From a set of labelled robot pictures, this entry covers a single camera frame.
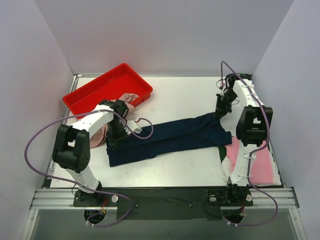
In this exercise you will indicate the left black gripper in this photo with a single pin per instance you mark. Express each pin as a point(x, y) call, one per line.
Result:
point(114, 139)

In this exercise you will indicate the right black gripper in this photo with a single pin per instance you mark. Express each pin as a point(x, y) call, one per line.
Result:
point(222, 109)

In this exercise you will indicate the dusty pink t shirt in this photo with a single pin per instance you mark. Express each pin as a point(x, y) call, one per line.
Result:
point(99, 137)

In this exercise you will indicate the navy blue t shirt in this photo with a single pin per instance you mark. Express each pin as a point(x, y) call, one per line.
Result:
point(175, 136)

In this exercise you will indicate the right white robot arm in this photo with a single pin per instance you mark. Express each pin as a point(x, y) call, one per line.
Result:
point(253, 127)

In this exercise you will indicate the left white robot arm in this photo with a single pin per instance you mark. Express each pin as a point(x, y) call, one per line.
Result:
point(72, 148)

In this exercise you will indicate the dark green folded t shirt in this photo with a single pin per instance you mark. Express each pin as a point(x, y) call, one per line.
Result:
point(222, 153)

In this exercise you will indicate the red plastic bin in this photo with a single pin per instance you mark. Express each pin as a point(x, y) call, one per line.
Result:
point(109, 86)

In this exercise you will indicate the white folded t shirt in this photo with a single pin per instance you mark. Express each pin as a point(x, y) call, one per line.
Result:
point(261, 179)

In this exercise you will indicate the bright pink folded t shirt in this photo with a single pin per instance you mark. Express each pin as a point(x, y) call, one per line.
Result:
point(263, 157)

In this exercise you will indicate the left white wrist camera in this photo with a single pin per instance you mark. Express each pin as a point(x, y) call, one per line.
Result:
point(133, 126)

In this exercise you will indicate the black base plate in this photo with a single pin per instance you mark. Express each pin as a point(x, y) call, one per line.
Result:
point(169, 203)

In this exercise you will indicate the aluminium front rail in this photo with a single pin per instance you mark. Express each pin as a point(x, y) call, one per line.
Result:
point(62, 198)

